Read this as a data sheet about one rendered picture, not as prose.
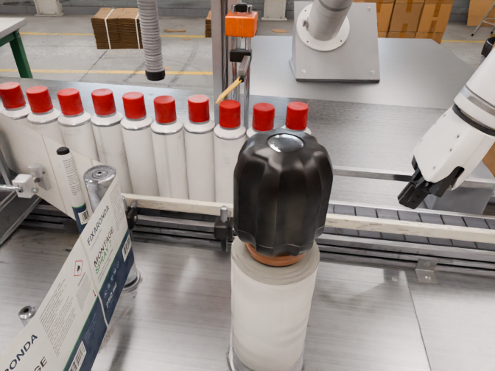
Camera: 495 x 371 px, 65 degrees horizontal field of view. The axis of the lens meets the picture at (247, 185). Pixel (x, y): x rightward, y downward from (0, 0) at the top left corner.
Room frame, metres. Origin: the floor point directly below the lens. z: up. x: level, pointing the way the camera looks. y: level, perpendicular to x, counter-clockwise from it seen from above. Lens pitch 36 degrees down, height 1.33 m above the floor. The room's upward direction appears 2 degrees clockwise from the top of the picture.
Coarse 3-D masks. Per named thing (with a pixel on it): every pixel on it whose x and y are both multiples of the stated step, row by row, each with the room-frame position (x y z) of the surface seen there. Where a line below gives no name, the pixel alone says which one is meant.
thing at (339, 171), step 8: (336, 168) 0.57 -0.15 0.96; (344, 168) 0.57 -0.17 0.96; (352, 168) 0.57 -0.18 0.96; (360, 168) 0.57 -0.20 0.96; (352, 176) 0.57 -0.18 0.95; (360, 176) 0.56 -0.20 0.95; (368, 176) 0.56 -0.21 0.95; (376, 176) 0.56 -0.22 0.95; (384, 176) 0.56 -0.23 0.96; (392, 176) 0.56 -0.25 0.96; (400, 176) 0.56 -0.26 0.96; (408, 176) 0.56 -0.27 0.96; (464, 184) 0.55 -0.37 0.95; (472, 184) 0.54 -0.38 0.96; (480, 184) 0.54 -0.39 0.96; (488, 184) 0.54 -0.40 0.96
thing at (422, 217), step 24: (168, 216) 0.53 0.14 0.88; (192, 216) 0.53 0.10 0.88; (216, 216) 0.53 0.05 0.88; (384, 216) 0.54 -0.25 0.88; (408, 216) 0.55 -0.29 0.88; (432, 216) 0.55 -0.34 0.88; (456, 216) 0.55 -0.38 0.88; (408, 240) 0.48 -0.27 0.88; (432, 240) 0.49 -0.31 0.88; (456, 240) 0.49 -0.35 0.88
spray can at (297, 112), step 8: (288, 104) 0.56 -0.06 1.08; (296, 104) 0.56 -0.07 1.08; (304, 104) 0.56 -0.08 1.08; (288, 112) 0.54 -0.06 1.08; (296, 112) 0.54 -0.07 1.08; (304, 112) 0.54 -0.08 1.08; (288, 120) 0.54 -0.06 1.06; (296, 120) 0.54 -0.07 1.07; (304, 120) 0.54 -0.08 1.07; (288, 128) 0.54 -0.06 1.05; (296, 128) 0.54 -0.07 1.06; (304, 128) 0.54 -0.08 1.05
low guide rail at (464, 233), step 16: (160, 208) 0.53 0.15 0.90; (176, 208) 0.52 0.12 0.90; (192, 208) 0.52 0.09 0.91; (208, 208) 0.52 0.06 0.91; (336, 224) 0.49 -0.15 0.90; (352, 224) 0.49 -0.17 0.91; (368, 224) 0.49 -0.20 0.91; (384, 224) 0.48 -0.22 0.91; (400, 224) 0.48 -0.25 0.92; (416, 224) 0.48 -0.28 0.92; (432, 224) 0.49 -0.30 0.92; (464, 240) 0.47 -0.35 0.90; (480, 240) 0.47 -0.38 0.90
